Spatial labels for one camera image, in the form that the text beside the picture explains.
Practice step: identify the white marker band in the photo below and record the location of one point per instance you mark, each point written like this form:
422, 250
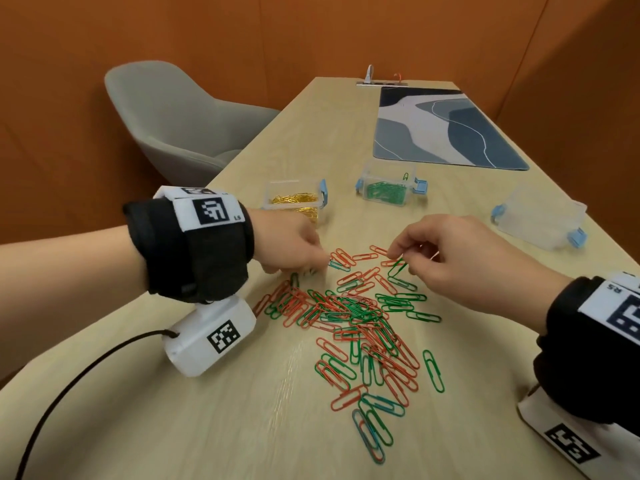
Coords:
595, 304
185, 214

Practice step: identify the person's right hand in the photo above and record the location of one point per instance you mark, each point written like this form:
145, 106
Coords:
480, 269

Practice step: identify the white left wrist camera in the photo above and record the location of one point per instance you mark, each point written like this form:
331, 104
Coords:
190, 349

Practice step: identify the grey shell chair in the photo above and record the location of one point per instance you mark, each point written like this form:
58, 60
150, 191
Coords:
170, 119

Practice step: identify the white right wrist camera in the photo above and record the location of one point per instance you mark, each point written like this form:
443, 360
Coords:
535, 414

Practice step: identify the pile of colored paper clips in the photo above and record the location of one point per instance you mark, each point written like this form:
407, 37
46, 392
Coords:
360, 319

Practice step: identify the blue patterned desk mat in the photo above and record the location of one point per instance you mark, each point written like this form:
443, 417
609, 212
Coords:
450, 129

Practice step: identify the transparent box with blue latches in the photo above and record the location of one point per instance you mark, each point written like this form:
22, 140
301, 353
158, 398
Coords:
295, 185
537, 217
385, 172

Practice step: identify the white left marker band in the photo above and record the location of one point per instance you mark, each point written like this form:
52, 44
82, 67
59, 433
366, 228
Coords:
185, 214

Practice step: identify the person's left forearm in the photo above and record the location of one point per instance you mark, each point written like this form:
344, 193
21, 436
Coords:
65, 294

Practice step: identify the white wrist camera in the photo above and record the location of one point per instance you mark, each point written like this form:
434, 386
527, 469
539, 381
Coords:
535, 414
190, 349

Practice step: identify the sorted heap of gold clips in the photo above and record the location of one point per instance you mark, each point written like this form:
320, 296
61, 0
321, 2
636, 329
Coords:
297, 202

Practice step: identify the sorted heap of green clips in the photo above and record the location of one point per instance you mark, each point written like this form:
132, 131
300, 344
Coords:
385, 192

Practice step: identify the single green paper clip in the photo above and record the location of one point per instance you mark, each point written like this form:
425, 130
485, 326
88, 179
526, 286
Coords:
396, 267

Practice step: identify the person's left hand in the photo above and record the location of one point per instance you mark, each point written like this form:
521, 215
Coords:
285, 239

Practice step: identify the white right marker band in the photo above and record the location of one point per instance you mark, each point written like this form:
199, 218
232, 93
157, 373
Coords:
595, 304

